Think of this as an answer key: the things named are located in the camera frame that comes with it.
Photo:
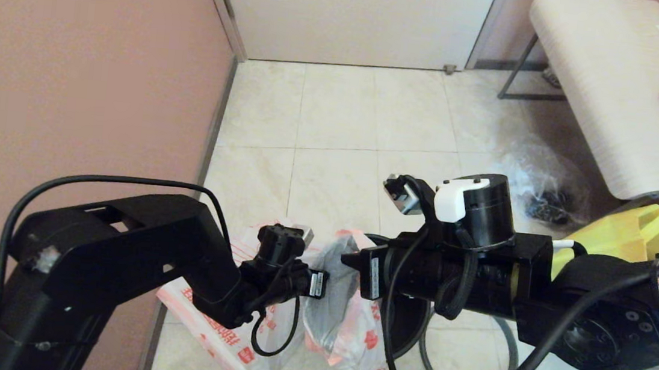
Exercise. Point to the small metal door stopper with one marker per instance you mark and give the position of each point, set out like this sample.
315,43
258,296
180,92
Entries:
449,69

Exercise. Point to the black round trash bin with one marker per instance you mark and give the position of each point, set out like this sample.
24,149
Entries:
409,332

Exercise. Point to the clear plastic bag dark contents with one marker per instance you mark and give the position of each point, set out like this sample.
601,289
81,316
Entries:
548,170

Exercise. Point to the white door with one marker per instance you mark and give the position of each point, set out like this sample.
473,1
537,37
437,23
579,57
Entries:
351,18

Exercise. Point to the yellow fabric bag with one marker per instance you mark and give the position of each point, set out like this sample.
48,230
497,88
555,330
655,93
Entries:
632,238

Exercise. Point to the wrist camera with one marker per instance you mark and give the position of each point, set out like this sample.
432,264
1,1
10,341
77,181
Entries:
401,195
282,241

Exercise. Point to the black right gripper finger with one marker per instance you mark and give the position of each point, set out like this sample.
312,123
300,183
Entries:
353,260

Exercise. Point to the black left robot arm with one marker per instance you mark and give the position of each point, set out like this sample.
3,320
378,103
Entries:
118,249

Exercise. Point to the beige table with metal legs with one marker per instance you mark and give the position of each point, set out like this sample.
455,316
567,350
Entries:
605,84

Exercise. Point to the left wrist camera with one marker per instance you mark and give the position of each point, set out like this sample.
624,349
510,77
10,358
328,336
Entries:
282,241

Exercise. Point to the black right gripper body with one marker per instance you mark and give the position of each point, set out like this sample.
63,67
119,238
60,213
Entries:
406,271

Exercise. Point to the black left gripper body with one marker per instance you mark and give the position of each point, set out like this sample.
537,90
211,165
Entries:
296,281

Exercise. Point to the used white red liner bag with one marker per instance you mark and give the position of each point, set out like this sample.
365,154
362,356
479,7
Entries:
340,325

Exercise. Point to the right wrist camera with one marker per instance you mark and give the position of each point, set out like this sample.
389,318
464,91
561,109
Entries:
401,195

